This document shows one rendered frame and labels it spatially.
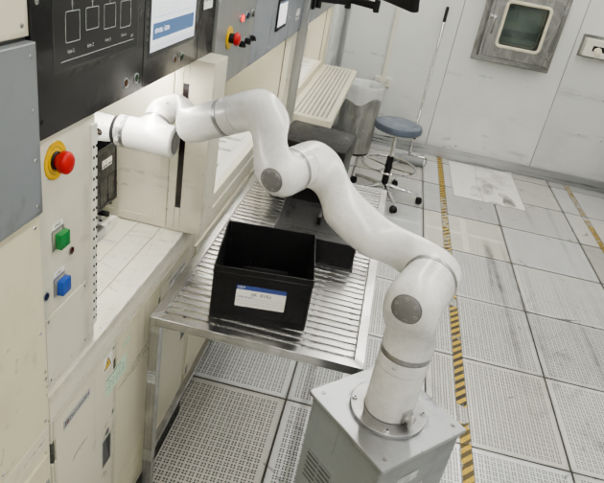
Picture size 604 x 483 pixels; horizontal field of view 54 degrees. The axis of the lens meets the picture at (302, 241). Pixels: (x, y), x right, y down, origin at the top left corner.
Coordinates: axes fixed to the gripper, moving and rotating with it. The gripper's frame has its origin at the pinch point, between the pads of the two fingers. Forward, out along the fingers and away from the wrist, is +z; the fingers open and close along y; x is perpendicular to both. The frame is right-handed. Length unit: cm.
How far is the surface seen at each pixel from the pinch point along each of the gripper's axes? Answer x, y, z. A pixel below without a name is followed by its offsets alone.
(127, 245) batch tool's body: -34.6, 0.4, -18.9
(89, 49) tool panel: 30, -45, -31
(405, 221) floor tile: -120, 257, -117
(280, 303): -37, -6, -67
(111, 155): -10.8, 7.3, -10.5
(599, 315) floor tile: -121, 185, -237
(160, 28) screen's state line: 30.1, -12.9, -30.9
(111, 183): -19.4, 7.2, -10.6
